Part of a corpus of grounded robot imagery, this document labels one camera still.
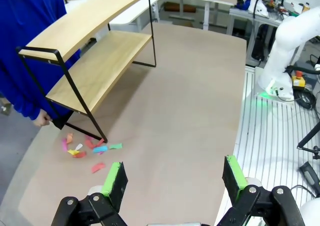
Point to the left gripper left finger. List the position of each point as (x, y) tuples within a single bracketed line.
[(110, 186)]

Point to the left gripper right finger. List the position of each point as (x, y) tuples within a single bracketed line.
[(235, 181)]

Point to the person's right forearm blue sleeve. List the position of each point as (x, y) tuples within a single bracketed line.
[(25, 106)]

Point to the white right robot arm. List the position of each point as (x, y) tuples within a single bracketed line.
[(287, 36)]

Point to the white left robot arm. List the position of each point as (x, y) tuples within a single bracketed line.
[(312, 213)]

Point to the person's right hand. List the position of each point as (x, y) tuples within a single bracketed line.
[(42, 118)]

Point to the large red paper scrap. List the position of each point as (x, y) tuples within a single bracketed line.
[(98, 167)]

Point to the blue paper scrap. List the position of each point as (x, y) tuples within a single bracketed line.
[(100, 149)]

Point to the green paper scrap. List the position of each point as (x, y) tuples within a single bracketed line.
[(115, 146)]

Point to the white paper scrap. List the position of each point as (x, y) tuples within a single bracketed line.
[(79, 146)]

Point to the yellow paper scrap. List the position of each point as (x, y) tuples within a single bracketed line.
[(73, 152)]

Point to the pinkish red paper scrap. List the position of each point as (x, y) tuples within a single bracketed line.
[(88, 137)]

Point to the white slatted aluminium platform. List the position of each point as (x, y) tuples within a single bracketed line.
[(265, 136)]

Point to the pink paper scrap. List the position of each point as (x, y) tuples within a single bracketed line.
[(64, 145)]

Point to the orange paper scrap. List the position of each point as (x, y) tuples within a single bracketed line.
[(69, 137)]

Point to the black handheld controller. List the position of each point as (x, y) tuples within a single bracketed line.
[(308, 173)]

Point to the yellow emergency stop box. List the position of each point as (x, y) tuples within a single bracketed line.
[(298, 82)]

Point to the grey cluttered workbench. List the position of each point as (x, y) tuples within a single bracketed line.
[(250, 14)]

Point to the person's blue hoodie torso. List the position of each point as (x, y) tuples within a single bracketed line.
[(25, 36)]

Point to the white side table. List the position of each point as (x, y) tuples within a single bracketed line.
[(135, 11)]

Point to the long brown box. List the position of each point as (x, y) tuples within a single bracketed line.
[(180, 7)]

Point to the black camera stand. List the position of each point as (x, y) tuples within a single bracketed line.
[(308, 137)]

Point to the black frame wooden two-tier shelf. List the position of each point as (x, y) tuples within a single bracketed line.
[(100, 61)]

